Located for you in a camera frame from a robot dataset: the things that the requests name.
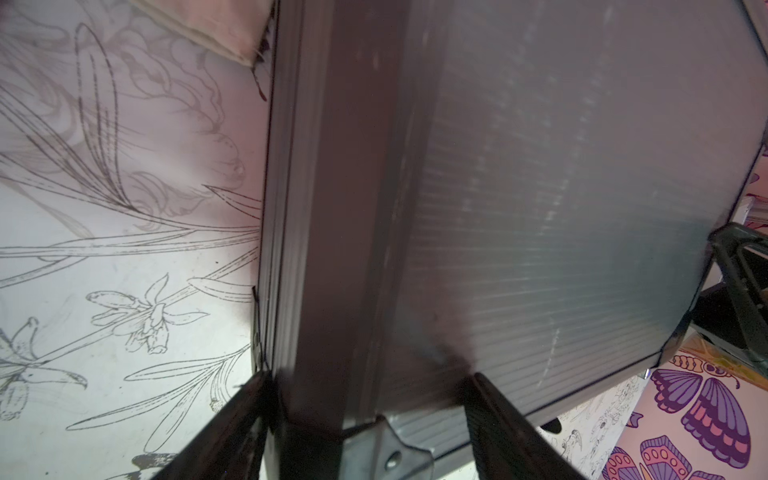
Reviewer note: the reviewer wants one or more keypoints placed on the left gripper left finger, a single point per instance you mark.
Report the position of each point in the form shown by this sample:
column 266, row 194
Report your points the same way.
column 232, row 444

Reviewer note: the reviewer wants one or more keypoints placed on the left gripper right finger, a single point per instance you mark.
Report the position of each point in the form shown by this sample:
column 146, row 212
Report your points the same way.
column 504, row 444

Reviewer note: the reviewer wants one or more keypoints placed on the large black poker case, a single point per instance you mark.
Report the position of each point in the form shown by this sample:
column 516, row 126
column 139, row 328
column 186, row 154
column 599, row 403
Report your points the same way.
column 521, row 189

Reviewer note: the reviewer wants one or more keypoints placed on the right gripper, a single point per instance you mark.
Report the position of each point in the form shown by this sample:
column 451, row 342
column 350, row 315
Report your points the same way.
column 732, row 314

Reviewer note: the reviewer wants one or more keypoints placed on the beige work glove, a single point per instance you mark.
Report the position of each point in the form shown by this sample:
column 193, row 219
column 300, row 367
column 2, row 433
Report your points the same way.
column 232, row 29

